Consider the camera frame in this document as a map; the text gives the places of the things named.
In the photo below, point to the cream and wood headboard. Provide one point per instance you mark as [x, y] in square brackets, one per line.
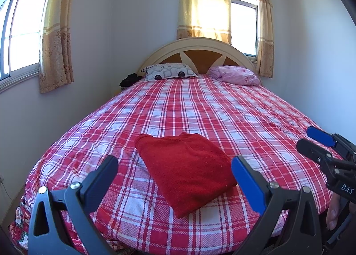
[194, 43]

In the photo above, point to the person's right hand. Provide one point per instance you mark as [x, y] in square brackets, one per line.
[333, 216]

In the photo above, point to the beige patterned curtain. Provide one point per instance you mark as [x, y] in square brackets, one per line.
[264, 35]
[55, 49]

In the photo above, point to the beige curtain with valance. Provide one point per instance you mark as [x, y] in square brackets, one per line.
[203, 7]

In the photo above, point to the red knitted sweater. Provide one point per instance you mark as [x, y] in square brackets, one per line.
[189, 171]

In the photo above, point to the black cloth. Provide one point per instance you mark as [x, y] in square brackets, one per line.
[130, 80]

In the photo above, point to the bed with red plaid sheet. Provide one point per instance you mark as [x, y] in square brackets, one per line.
[194, 104]

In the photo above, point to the white patterned pillow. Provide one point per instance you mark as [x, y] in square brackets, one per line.
[167, 72]

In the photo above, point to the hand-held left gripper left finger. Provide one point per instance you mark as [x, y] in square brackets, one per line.
[105, 171]

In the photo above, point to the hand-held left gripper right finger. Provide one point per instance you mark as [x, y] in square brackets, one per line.
[247, 182]

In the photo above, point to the red printed quilt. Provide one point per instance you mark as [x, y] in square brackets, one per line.
[19, 224]

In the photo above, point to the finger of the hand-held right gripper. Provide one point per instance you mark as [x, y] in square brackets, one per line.
[319, 134]
[308, 146]

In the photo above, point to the pink floral pillow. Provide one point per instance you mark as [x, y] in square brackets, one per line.
[236, 74]

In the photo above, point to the aluminium frame window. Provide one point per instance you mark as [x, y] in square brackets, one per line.
[243, 27]
[22, 27]

